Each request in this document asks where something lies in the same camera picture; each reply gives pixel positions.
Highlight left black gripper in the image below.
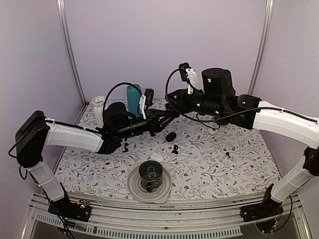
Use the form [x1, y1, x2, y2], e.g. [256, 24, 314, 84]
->
[116, 109, 176, 140]

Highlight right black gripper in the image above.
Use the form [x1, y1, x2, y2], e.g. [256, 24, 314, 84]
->
[165, 88, 224, 119]

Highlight black case with gold line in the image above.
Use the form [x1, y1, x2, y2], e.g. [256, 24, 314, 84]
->
[165, 103, 177, 113]

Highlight cream earbud case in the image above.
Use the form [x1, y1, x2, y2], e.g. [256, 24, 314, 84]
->
[104, 160, 115, 171]
[209, 128, 218, 134]

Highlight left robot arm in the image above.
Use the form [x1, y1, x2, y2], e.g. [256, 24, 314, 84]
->
[8, 102, 179, 216]

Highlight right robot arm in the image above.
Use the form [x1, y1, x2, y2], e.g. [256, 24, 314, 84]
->
[165, 65, 319, 217]

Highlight black oval earbud case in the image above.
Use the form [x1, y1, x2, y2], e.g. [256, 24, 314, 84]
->
[165, 132, 177, 142]

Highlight teal vase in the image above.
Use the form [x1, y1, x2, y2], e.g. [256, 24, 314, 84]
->
[127, 84, 142, 117]

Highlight black stem earbud pair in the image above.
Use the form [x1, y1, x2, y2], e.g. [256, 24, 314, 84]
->
[123, 142, 129, 152]

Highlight dark glass mug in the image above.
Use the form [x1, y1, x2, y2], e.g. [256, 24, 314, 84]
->
[139, 160, 163, 193]

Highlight white ribbed vase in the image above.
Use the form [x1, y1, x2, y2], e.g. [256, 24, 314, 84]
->
[91, 96, 105, 128]

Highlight grey ceramic plate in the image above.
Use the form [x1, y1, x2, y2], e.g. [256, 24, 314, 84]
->
[127, 163, 172, 204]

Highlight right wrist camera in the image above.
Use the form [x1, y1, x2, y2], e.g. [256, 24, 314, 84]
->
[178, 62, 202, 95]

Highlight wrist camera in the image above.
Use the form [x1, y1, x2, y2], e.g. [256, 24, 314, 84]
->
[138, 88, 154, 119]
[178, 62, 202, 95]

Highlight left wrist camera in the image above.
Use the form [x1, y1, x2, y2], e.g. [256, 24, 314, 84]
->
[138, 88, 154, 119]

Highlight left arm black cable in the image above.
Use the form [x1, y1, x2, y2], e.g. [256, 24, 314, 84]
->
[102, 82, 145, 113]

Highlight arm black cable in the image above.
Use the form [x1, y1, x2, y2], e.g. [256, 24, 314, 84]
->
[102, 82, 145, 113]
[165, 69, 319, 124]

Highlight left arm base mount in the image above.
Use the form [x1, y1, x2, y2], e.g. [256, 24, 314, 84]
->
[48, 198, 92, 222]

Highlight right aluminium frame post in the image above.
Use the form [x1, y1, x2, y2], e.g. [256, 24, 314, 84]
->
[248, 0, 274, 95]

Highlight aluminium frame post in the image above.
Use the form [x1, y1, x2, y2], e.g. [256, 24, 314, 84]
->
[248, 0, 274, 95]
[56, 0, 87, 106]

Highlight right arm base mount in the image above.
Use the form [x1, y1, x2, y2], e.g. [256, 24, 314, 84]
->
[240, 202, 284, 222]

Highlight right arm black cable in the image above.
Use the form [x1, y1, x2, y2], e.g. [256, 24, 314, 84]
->
[165, 69, 319, 124]

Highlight left aluminium frame post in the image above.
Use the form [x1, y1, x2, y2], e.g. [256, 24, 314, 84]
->
[56, 0, 87, 106]

